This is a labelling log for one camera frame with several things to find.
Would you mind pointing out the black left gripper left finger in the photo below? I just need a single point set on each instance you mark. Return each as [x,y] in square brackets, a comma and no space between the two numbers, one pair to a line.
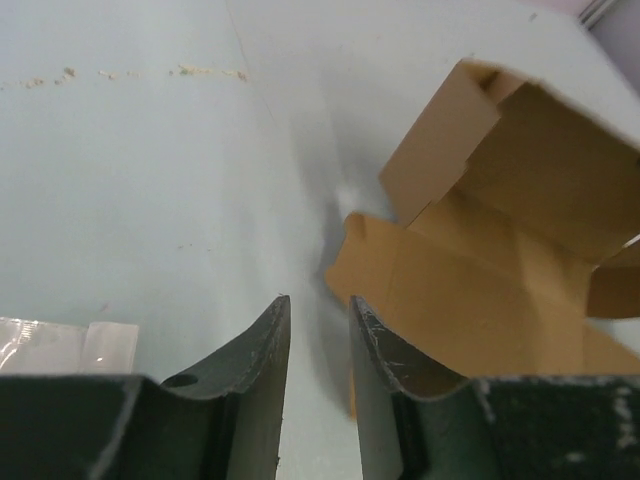
[220,418]

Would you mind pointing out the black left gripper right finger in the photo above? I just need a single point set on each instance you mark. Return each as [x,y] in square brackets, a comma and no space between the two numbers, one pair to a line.
[418,419]

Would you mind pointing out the brown cardboard box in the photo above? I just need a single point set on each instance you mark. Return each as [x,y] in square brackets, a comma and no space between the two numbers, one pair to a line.
[516,222]

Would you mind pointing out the aluminium frame rail right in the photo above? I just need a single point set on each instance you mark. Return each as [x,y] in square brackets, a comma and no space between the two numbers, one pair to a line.
[595,11]

